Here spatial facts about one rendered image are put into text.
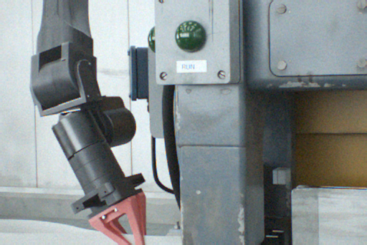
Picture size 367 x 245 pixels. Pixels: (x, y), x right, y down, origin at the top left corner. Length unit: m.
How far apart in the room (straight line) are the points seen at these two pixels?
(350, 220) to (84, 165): 0.33
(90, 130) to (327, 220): 0.32
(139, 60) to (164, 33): 0.50
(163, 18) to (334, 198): 0.31
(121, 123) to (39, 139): 5.96
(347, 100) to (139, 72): 0.39
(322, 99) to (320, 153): 0.09
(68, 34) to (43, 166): 6.02
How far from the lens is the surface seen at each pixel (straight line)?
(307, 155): 1.00
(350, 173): 0.99
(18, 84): 7.04
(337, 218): 0.86
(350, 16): 0.69
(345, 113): 0.93
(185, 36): 0.66
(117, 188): 0.89
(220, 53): 0.66
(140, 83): 1.18
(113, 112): 0.99
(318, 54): 0.69
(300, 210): 0.86
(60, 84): 0.93
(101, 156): 0.92
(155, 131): 1.16
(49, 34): 0.97
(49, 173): 6.92
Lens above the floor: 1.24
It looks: 3 degrees down
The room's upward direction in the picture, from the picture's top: 1 degrees counter-clockwise
